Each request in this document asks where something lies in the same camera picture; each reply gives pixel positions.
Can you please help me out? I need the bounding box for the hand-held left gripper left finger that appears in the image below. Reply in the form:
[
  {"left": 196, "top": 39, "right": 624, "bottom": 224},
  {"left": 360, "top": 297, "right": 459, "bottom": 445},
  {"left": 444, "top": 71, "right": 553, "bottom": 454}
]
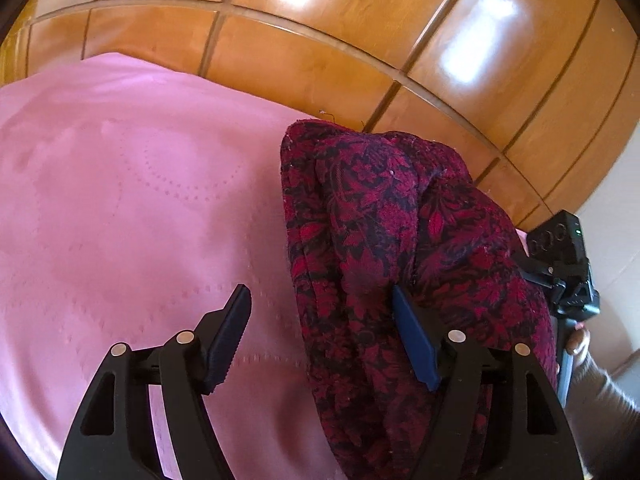
[{"left": 56, "top": 283, "right": 252, "bottom": 480}]

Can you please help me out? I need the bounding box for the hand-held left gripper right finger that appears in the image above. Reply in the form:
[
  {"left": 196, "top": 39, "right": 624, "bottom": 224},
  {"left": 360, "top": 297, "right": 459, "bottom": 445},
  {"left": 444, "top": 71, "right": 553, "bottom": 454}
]
[{"left": 391, "top": 285, "right": 586, "bottom": 480}]

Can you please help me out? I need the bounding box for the red black patterned garment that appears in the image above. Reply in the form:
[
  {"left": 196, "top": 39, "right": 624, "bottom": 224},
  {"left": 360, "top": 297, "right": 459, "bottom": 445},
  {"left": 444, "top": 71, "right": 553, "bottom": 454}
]
[{"left": 277, "top": 119, "right": 561, "bottom": 480}]

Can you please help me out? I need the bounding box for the person's right forearm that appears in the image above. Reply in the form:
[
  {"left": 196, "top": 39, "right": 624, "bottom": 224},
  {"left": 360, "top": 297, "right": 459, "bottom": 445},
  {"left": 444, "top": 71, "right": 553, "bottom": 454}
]
[{"left": 565, "top": 350, "right": 640, "bottom": 480}]

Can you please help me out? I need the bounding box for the person's right hand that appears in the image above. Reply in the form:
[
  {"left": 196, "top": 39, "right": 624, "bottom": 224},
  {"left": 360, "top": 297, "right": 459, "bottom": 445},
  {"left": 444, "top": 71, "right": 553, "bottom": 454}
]
[{"left": 565, "top": 326, "right": 594, "bottom": 362}]

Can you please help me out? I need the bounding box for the pink blanket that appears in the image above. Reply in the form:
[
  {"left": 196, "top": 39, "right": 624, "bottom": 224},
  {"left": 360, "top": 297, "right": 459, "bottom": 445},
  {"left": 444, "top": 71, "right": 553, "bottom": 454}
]
[{"left": 0, "top": 52, "right": 351, "bottom": 480}]

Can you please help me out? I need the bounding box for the wooden wardrobe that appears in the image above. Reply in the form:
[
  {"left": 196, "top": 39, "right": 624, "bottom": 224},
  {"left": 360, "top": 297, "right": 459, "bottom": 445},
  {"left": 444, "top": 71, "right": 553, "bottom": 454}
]
[{"left": 0, "top": 0, "right": 640, "bottom": 233}]

